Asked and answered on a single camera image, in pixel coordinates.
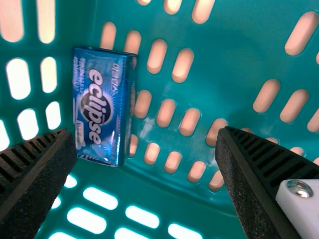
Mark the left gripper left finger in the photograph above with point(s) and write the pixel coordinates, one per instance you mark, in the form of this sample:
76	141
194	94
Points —
30	174

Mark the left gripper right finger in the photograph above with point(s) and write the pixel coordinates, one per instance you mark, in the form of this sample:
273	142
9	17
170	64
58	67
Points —
254	174

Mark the shiny blue rectangular box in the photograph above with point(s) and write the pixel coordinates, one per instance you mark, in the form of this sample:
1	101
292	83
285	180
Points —
99	104

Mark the teal shopping basket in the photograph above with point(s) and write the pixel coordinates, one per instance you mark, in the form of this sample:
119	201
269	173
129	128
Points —
224	62

